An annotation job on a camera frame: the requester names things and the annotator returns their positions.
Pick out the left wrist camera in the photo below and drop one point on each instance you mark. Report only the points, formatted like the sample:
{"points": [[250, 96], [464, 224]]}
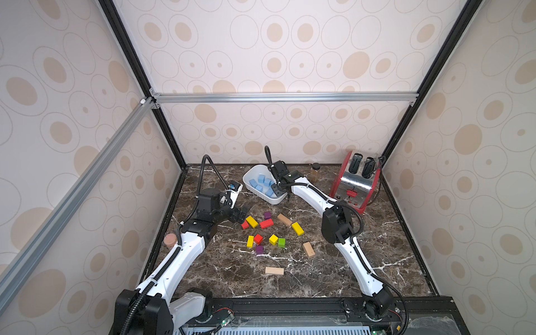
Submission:
{"points": [[234, 189]]}

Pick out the long red block middle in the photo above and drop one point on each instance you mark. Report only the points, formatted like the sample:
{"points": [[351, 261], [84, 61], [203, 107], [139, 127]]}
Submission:
{"points": [[266, 223]]}

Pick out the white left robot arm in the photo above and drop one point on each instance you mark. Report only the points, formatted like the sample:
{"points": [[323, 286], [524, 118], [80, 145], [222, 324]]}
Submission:
{"points": [[167, 272]]}

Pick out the silver diagonal frame bar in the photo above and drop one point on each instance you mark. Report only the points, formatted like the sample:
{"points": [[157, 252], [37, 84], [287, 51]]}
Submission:
{"points": [[35, 249]]}

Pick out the small red cube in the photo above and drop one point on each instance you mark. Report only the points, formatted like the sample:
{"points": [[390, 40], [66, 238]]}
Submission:
{"points": [[258, 239]]}

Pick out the long tan block bottom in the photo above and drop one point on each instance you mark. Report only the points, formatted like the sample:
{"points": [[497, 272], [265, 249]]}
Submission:
{"points": [[274, 271]]}

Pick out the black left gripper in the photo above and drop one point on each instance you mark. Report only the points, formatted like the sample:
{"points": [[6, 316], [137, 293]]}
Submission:
{"points": [[236, 216]]}

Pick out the long tan block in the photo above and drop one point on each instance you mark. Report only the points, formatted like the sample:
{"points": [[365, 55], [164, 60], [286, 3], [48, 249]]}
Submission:
{"points": [[285, 220], [274, 271]]}

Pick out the white rectangular dish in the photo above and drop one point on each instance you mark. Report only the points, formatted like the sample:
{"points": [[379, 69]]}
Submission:
{"points": [[253, 174]]}

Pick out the long yellow block right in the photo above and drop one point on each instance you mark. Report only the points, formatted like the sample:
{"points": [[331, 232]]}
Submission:
{"points": [[298, 229]]}

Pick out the purple block lower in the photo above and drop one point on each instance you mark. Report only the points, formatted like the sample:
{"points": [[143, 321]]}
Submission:
{"points": [[259, 250]]}

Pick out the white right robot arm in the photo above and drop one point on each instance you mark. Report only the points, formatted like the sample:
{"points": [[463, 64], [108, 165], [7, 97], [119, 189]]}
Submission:
{"points": [[341, 226]]}

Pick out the long yellow block left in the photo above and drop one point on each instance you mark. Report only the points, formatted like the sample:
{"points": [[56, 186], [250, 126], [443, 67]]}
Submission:
{"points": [[252, 222]]}

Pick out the small yellow cube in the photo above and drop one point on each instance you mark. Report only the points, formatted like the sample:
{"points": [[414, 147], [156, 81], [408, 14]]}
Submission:
{"points": [[273, 239]]}

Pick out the small brown spice jar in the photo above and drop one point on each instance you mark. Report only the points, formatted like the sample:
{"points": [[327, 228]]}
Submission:
{"points": [[314, 173]]}

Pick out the long yellow block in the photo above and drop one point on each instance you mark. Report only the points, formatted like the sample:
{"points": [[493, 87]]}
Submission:
{"points": [[298, 229], [252, 222]]}

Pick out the pink lidded glass jar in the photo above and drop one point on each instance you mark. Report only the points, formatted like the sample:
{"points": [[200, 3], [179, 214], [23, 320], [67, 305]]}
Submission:
{"points": [[170, 240]]}

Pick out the tan block right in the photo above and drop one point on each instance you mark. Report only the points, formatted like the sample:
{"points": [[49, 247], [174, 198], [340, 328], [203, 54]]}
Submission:
{"points": [[309, 250]]}

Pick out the narrow yellow block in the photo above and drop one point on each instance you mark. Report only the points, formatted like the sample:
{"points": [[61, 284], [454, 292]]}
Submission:
{"points": [[250, 242]]}

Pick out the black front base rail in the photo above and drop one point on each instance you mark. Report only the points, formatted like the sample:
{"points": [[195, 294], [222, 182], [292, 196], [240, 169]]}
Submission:
{"points": [[412, 315]]}

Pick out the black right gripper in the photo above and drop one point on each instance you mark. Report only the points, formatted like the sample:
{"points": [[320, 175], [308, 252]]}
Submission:
{"points": [[276, 181]]}

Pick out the silver horizontal frame bar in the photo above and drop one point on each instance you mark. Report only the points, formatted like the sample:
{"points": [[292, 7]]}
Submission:
{"points": [[308, 97]]}

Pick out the long tan block upper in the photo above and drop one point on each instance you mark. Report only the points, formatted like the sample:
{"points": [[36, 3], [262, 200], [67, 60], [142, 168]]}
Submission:
{"points": [[285, 220]]}

